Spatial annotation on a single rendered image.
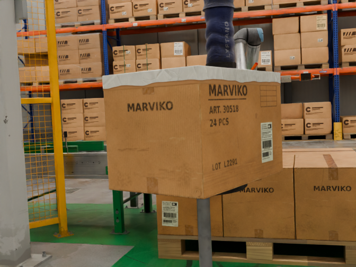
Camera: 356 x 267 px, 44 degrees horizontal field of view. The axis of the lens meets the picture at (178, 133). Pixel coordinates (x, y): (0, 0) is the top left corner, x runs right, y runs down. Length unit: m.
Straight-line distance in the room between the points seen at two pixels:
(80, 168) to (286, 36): 7.91
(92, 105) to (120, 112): 9.86
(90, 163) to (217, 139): 2.00
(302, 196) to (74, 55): 9.57
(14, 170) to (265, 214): 1.47
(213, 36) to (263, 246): 1.51
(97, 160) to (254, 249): 1.32
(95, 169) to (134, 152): 1.82
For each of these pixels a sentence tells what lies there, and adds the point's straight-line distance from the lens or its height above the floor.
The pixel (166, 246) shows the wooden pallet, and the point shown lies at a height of 0.07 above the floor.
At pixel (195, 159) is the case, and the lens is 1.33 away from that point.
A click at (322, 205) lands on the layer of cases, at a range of 2.53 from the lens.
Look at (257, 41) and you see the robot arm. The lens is 3.83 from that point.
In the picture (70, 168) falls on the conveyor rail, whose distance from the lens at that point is 3.38.
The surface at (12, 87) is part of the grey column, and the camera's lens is 2.77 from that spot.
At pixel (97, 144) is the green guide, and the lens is 3.88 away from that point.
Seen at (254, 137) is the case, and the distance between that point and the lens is 1.62.
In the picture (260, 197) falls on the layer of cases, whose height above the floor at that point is 0.37.
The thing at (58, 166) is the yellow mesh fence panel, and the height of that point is 0.51.
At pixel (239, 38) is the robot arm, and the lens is 3.76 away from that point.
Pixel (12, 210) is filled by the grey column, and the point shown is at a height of 0.35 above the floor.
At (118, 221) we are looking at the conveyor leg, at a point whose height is 0.10.
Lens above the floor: 0.90
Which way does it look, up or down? 3 degrees down
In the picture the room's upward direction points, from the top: 3 degrees counter-clockwise
